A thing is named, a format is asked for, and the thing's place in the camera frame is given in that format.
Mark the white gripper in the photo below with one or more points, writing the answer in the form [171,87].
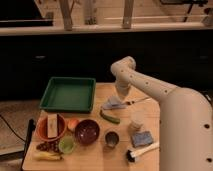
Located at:
[122,89]

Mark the light blue towel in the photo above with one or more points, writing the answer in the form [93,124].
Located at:
[113,102]

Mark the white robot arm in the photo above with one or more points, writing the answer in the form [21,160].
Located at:
[186,118]

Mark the small metal cup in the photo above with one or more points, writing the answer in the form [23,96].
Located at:
[111,139]

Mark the light green small cup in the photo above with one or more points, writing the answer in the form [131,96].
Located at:
[66,144]

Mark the green cucumber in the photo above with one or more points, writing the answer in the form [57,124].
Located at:
[109,118]

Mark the clear plastic jar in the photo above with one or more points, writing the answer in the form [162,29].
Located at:
[136,121]

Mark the metal fork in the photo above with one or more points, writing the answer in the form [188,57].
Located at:
[131,102]

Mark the blue sponge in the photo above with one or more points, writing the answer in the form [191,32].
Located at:
[141,139]

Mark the dark purple bowl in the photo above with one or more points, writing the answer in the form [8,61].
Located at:
[87,132]

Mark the orange fruit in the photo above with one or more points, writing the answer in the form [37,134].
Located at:
[72,123]

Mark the green plastic tray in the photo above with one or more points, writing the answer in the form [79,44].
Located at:
[69,94]

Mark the wooden block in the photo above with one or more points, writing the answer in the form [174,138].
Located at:
[52,126]

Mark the orange bowl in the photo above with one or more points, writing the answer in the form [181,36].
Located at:
[41,129]

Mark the bunch of dark grapes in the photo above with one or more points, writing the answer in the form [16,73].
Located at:
[48,146]

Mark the black clamp stand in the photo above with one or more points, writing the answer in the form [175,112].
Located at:
[20,154]

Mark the yellow banana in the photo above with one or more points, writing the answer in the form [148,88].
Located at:
[47,156]

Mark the white handled black brush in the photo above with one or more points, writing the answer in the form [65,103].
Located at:
[132,155]

